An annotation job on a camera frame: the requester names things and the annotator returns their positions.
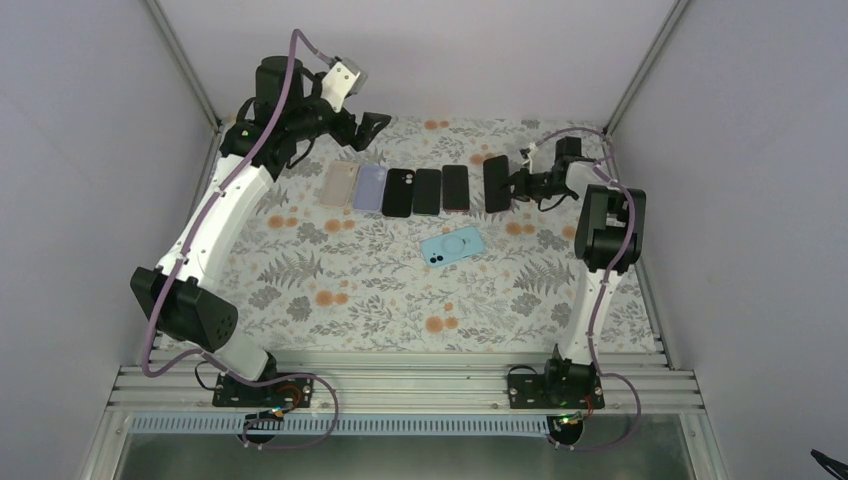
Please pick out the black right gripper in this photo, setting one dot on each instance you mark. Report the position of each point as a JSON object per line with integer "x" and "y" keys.
{"x": 521, "y": 178}

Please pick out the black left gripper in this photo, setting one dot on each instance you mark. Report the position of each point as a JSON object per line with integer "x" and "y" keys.
{"x": 362, "y": 134}

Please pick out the pink smartphone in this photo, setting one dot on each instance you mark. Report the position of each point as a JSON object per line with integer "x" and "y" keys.
{"x": 497, "y": 194}

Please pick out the magenta smartphone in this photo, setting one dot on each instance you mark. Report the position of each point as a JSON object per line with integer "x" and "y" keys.
{"x": 455, "y": 188}

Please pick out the beige phone case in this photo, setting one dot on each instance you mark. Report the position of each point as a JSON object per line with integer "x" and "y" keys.
{"x": 339, "y": 184}

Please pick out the lilac phone case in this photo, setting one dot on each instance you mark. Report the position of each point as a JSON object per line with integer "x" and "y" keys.
{"x": 369, "y": 189}

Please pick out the black phone case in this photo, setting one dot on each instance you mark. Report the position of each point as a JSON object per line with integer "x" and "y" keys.
{"x": 398, "y": 193}

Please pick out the dark teal smartphone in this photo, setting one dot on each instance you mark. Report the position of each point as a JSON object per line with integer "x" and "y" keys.
{"x": 427, "y": 192}

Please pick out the light blue phone case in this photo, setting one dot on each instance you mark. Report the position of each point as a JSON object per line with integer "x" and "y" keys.
{"x": 452, "y": 247}

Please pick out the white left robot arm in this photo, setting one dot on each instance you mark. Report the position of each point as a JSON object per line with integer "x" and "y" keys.
{"x": 185, "y": 316}

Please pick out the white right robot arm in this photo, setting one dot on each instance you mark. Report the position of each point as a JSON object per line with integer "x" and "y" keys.
{"x": 608, "y": 242}

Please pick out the floral patterned table mat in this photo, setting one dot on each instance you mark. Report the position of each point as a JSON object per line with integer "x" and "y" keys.
{"x": 305, "y": 276}

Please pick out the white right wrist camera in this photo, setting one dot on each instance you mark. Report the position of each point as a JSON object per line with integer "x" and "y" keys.
{"x": 527, "y": 155}

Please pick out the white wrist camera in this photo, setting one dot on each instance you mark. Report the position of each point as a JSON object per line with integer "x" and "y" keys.
{"x": 343, "y": 79}
{"x": 527, "y": 155}

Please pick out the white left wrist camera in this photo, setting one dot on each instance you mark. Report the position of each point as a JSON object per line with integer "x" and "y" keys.
{"x": 343, "y": 79}

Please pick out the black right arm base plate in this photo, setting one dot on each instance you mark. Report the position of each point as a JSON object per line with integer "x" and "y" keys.
{"x": 528, "y": 391}

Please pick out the aluminium corner frame post right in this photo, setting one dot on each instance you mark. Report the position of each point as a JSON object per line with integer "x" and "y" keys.
{"x": 647, "y": 63}

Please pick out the aluminium corner frame post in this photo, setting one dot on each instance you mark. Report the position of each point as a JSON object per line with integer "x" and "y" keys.
{"x": 181, "y": 60}
{"x": 647, "y": 63}

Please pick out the aluminium corner frame post left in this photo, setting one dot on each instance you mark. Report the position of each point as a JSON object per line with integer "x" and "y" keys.
{"x": 181, "y": 60}

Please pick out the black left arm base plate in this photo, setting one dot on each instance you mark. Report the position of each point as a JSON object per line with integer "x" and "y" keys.
{"x": 292, "y": 393}

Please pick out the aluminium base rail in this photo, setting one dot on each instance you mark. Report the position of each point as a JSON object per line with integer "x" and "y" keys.
{"x": 409, "y": 383}

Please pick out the slotted grey cable duct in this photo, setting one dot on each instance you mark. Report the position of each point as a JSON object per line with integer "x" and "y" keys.
{"x": 346, "y": 424}

